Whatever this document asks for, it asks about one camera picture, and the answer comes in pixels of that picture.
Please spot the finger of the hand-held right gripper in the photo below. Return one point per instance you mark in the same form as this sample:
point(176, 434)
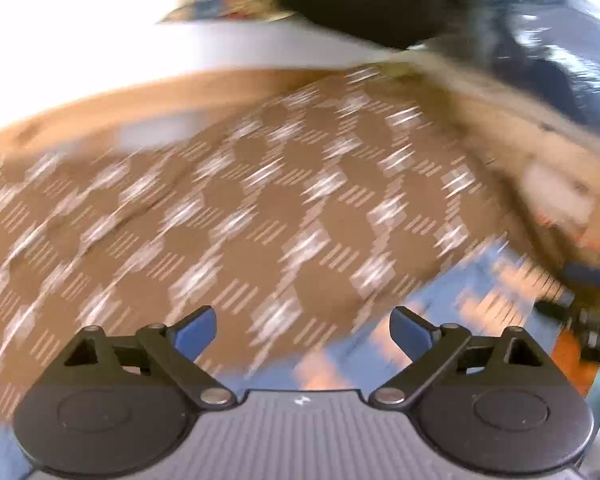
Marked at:
point(587, 327)
point(587, 274)

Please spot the blue printed pants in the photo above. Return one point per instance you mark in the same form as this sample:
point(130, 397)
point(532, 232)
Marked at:
point(455, 280)

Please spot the dark cloth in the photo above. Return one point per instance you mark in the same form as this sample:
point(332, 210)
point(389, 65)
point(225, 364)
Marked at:
point(370, 0)

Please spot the dark glossy object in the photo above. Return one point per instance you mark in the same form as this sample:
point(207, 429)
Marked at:
point(555, 35)

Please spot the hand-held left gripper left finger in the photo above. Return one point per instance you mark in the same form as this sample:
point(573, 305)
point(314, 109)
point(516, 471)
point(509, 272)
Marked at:
point(200, 329)

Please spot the brown patterned blanket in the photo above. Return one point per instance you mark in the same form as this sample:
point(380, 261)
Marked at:
point(280, 200)

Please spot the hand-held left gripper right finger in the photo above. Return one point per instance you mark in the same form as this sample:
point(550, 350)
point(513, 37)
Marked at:
point(405, 329)

